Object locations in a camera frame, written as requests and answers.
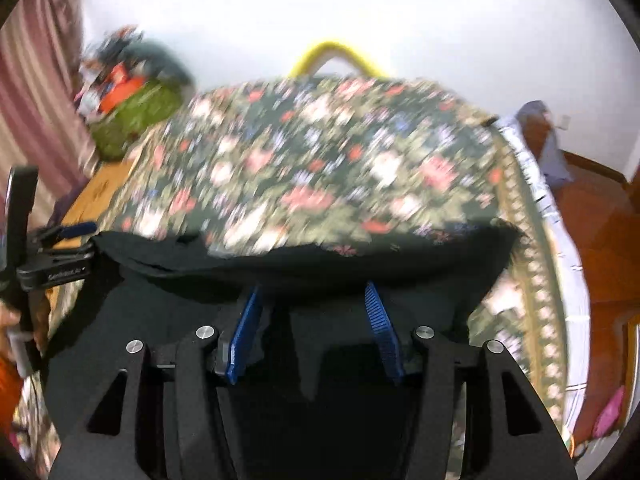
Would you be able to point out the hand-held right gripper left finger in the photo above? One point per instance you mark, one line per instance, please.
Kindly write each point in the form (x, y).
(245, 330)

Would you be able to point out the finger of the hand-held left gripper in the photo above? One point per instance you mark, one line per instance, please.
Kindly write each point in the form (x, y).
(55, 272)
(70, 230)

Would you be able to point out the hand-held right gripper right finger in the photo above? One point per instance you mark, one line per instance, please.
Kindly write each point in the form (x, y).
(382, 330)

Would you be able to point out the black elephant print shirt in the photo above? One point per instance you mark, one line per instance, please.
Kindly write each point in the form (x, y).
(320, 275)

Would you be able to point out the person's left hand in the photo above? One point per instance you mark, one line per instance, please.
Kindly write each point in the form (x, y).
(7, 322)

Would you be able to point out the striped red curtain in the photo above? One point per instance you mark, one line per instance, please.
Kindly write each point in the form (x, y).
(35, 85)

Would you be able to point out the green fabric bag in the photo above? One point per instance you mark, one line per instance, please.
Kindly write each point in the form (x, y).
(132, 117)

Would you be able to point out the pile of household clutter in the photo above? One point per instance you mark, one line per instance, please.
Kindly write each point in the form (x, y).
(107, 70)

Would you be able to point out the floral bedspread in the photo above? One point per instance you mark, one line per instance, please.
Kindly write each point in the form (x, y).
(325, 160)

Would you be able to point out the pink slipper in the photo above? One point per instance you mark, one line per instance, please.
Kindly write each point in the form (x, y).
(610, 412)

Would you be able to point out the grey backpack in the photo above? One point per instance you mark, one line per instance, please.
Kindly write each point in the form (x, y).
(542, 140)

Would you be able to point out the yellow foam tube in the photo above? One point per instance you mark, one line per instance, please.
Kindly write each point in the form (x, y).
(340, 52)

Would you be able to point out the white wall socket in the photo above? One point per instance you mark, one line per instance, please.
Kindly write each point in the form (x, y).
(564, 123)

